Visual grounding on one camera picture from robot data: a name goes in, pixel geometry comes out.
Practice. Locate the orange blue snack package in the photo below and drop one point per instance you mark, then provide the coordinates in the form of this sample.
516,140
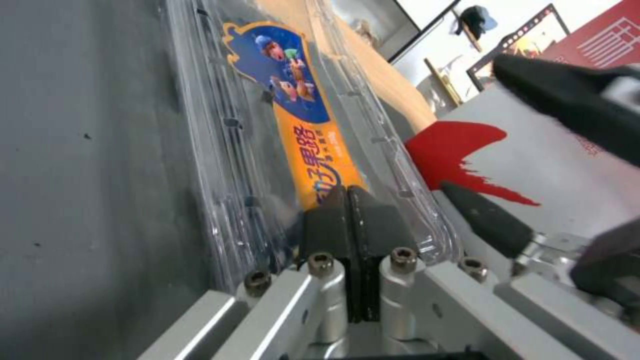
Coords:
300,142

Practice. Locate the black red patterned frame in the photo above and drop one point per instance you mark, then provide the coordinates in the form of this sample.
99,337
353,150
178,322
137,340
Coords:
525,37

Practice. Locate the clear plastic takeout container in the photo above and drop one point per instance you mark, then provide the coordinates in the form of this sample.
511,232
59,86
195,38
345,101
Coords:
220,150

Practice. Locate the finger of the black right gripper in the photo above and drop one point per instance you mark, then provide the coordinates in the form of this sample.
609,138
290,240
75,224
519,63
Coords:
565,101
490,217

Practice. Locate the wooden stand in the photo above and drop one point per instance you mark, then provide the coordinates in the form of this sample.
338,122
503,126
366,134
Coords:
442,82

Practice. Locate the dark cap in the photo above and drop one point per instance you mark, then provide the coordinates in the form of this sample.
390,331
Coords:
477,20

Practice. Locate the white red-printed takeout bag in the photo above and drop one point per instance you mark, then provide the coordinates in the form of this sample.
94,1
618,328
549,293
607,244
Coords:
550,180

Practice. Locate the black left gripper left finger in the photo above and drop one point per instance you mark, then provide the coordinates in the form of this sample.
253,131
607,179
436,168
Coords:
325,232

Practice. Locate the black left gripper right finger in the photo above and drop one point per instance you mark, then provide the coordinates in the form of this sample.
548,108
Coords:
380,232

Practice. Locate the red board with white pattern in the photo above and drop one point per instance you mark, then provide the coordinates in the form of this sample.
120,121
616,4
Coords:
610,41

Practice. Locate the white-framed dark screen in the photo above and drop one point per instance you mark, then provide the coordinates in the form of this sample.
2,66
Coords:
407,15

